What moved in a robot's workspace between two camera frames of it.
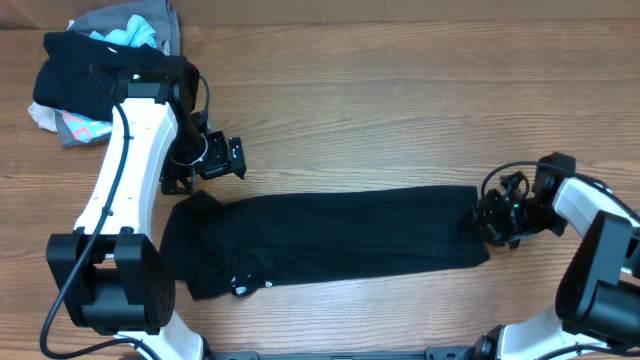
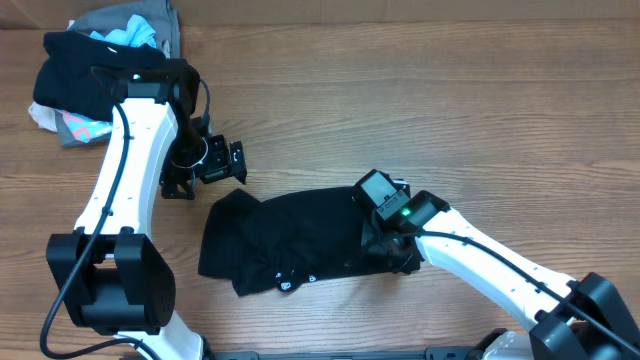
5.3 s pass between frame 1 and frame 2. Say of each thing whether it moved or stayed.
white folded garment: stayed
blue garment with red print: stayed
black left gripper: stayed
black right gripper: moved
